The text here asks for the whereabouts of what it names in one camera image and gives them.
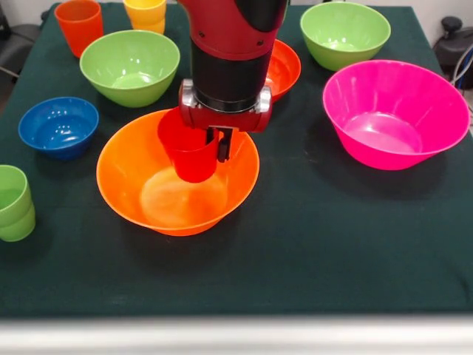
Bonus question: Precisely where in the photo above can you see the red-orange plastic bowl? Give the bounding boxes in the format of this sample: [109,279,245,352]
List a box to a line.
[264,38,302,103]

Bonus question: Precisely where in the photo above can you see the yellow plastic cup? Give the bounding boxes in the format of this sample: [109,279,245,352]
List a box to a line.
[129,16,166,36]
[123,0,168,27]

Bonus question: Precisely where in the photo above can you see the green plastic bowl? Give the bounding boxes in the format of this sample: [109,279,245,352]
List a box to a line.
[299,1,392,72]
[79,30,181,109]

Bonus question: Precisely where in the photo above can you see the red plastic cup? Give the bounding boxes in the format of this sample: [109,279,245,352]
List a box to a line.
[157,109,219,185]

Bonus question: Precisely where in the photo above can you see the dark green table cloth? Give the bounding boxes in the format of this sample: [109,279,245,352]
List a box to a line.
[0,1,473,319]

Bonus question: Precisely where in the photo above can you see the small blue plastic bowl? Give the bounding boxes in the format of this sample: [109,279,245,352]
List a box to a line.
[18,96,101,160]

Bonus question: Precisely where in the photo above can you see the large pink plastic bowl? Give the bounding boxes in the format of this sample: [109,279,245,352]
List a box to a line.
[322,59,472,172]

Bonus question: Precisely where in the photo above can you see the large orange plastic bowl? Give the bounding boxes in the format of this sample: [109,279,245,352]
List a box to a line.
[96,107,261,237]

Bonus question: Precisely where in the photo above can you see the orange-red plastic cup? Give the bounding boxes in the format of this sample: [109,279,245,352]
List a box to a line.
[54,0,105,58]

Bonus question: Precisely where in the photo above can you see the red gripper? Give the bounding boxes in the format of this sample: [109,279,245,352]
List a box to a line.
[178,83,275,164]

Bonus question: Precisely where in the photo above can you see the grey cable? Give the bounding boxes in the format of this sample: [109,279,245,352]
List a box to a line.
[452,44,473,112]

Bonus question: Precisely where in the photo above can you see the green plastic cup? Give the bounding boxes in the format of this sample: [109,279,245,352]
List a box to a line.
[0,164,33,229]
[0,203,37,243]

